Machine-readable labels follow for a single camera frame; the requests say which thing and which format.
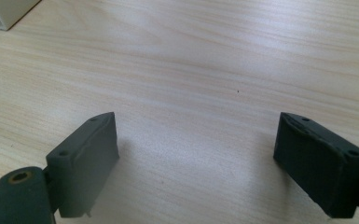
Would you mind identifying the white box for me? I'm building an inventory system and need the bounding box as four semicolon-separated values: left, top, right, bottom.
0;0;42;32

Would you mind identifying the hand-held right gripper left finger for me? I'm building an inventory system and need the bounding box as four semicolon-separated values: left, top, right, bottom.
45;111;120;218

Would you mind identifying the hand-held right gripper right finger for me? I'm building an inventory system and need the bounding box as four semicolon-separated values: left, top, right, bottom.
272;112;359;219

